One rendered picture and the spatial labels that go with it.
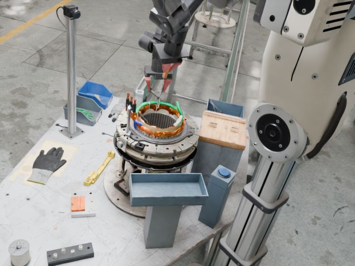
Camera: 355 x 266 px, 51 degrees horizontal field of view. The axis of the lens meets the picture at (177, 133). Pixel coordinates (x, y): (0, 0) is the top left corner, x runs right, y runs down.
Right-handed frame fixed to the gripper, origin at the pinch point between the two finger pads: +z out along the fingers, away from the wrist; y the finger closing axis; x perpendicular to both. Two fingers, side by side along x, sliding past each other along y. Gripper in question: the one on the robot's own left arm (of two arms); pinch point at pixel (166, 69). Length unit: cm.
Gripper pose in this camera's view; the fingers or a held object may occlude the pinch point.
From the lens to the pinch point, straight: 129.0
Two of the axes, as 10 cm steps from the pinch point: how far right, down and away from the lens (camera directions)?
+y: -9.2, 1.6, -3.6
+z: -2.2, 5.4, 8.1
